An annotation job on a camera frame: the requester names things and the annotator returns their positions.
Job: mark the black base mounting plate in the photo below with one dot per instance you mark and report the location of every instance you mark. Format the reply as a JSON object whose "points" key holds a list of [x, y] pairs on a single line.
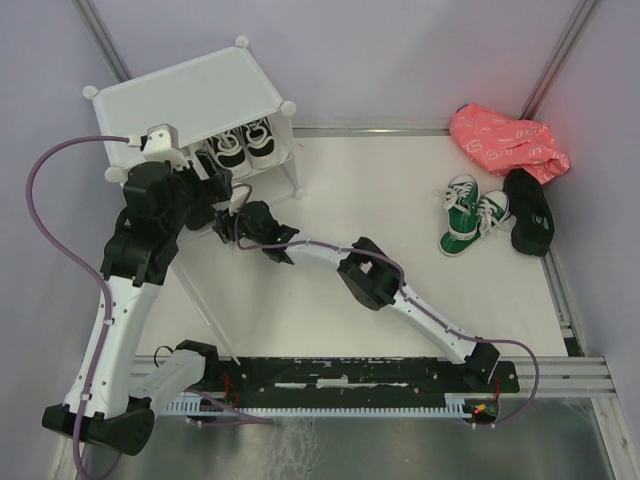
{"points": [[343, 383]]}

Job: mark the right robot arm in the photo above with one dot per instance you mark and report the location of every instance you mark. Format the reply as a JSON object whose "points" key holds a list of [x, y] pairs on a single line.
{"points": [[376, 281]]}

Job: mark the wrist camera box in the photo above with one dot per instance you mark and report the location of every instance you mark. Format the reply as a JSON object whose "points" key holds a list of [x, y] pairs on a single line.
{"points": [[160, 144], [238, 199]]}

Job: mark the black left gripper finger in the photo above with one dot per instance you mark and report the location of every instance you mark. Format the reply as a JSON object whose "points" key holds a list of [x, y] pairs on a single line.
{"points": [[218, 186], [202, 165]]}

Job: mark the aluminium frame rail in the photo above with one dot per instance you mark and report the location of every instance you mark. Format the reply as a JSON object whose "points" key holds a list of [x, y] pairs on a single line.
{"points": [[367, 127]]}

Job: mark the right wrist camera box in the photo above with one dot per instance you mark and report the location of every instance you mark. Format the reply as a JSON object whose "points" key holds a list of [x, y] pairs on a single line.
{"points": [[238, 199]]}

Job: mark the black white canvas sneaker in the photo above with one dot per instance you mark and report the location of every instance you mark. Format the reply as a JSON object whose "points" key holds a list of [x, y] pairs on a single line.
{"points": [[229, 152]]}

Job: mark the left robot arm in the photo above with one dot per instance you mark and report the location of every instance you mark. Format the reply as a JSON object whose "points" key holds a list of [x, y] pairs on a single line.
{"points": [[103, 408]]}

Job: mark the pink patterned bag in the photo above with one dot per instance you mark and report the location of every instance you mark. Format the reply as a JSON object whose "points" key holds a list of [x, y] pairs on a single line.
{"points": [[499, 144]]}

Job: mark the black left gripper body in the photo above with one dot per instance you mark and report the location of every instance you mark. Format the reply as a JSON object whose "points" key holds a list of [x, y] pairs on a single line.
{"points": [[191, 191]]}

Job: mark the white plastic shoe cabinet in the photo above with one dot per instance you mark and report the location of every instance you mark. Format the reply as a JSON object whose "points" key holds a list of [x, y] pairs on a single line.
{"points": [[203, 98]]}

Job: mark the green canvas sneaker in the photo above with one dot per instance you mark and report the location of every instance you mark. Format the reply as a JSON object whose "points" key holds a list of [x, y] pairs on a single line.
{"points": [[459, 200], [492, 212]]}

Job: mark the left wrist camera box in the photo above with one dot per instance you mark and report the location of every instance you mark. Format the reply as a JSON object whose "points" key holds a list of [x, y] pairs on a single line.
{"points": [[160, 144]]}

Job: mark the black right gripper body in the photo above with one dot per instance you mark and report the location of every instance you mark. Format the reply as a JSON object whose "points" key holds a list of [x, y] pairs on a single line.
{"points": [[254, 238]]}

